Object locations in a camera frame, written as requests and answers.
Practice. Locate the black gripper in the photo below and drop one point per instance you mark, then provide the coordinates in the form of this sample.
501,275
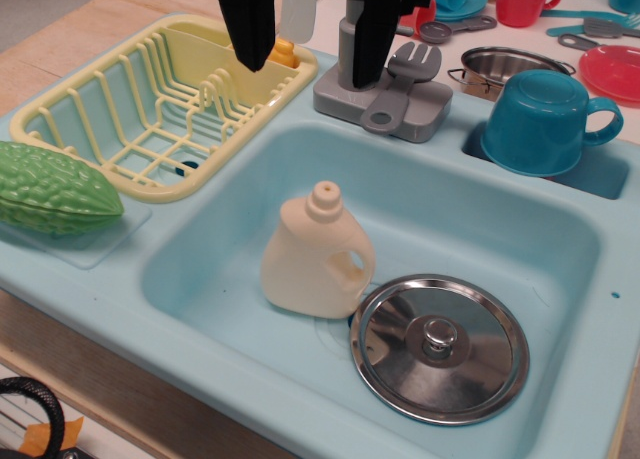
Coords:
251,27

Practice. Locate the cream detergent bottle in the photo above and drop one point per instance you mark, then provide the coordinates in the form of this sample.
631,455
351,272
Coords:
319,260

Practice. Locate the yellow drying rack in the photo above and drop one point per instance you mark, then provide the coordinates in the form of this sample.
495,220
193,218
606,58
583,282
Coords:
162,112

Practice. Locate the light blue toy sink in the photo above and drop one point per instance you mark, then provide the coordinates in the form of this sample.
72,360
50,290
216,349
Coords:
175,287

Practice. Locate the white translucent bottle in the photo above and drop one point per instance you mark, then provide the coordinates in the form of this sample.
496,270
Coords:
297,20

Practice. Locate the yellow small bottle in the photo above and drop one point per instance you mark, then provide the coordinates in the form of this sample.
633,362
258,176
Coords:
283,53

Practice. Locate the red cup behind faucet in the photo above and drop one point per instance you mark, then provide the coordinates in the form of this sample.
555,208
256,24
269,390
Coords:
417,17

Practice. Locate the grey toy fork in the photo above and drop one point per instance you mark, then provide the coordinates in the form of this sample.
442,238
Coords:
409,65

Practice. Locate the grey toy spoon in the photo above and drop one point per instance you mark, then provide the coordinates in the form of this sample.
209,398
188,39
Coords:
436,32

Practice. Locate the grey toy faucet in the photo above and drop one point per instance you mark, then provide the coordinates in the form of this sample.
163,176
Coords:
335,95

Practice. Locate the blue saucer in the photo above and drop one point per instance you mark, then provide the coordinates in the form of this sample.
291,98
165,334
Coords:
469,8

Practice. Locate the steel pot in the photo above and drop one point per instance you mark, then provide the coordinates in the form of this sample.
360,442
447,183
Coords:
485,70

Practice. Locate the blue upside-down cup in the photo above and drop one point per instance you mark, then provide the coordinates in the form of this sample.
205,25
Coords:
542,121

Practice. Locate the grey toy spatula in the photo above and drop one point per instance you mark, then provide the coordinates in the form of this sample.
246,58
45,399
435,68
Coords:
596,28

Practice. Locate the red plate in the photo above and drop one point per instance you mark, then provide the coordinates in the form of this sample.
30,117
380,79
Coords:
612,71

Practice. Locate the blue toy knife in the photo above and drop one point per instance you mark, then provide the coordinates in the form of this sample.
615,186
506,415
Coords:
621,18

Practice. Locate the green bitter gourd toy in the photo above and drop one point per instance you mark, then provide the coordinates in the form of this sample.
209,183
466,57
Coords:
52,193

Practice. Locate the steel pot lid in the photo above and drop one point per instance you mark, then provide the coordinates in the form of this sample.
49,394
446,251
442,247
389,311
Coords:
439,350

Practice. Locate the orange tape piece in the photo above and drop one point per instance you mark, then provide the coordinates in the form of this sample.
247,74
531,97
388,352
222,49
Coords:
37,436

